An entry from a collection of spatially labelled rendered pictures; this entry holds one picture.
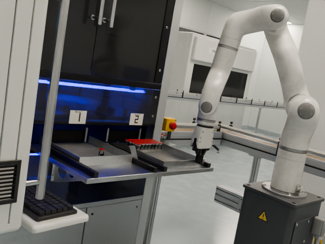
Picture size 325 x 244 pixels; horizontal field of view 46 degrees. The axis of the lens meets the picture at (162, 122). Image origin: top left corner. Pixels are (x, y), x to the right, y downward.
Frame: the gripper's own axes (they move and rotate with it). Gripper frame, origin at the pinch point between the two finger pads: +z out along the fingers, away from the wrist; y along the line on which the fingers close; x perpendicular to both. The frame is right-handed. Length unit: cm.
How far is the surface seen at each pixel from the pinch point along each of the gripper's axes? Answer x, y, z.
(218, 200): -45, -84, 47
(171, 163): -1.7, 15.6, 2.0
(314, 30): -32, -144, -82
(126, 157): -13.0, 31.1, 1.8
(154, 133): -39.1, -7.0, -2.3
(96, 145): -39.3, 28.5, 3.7
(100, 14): -33, 40, -55
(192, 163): -1.6, 2.3, 2.7
